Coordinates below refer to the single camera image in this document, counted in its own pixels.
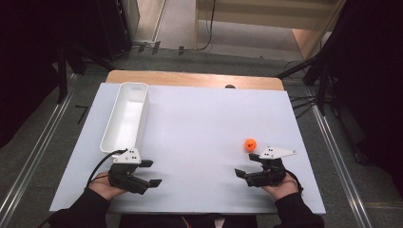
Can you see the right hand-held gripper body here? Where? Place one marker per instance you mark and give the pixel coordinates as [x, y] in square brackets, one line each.
[267, 174]

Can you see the white board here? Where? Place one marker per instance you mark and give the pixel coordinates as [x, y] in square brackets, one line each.
[206, 133]

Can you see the black cabinet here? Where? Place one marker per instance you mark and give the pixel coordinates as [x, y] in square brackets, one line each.
[112, 28]

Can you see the person's left hand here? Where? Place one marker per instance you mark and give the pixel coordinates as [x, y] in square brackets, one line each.
[103, 188]

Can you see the metal floor rail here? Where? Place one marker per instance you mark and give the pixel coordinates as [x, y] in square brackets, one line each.
[34, 152]
[340, 161]

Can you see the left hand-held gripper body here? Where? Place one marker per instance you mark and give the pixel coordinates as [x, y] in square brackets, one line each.
[126, 177]

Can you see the black metal stand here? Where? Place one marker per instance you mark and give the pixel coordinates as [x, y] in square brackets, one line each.
[321, 82]

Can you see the black tripod stand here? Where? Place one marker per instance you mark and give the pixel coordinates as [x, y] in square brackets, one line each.
[63, 72]

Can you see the orange ball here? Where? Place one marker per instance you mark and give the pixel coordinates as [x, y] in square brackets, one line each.
[250, 144]

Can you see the person's right hand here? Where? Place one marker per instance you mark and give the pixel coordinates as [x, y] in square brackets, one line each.
[282, 189]

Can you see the white plastic bin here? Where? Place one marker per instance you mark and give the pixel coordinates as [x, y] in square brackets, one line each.
[126, 123]

